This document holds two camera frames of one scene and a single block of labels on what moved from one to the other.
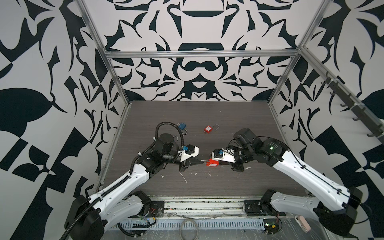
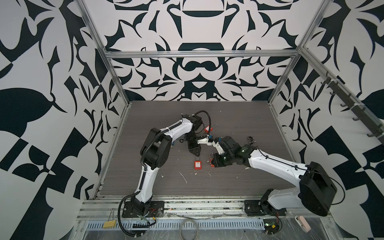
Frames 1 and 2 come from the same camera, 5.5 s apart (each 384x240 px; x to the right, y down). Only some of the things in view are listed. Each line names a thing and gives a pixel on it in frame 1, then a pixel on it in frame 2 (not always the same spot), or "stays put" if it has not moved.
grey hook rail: [362, 113] stays put
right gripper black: [237, 166] -> [217, 162]
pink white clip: [302, 223] stays put
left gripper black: [184, 164] -> [196, 149]
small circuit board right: [271, 225] stays put
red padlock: [208, 128] stays put
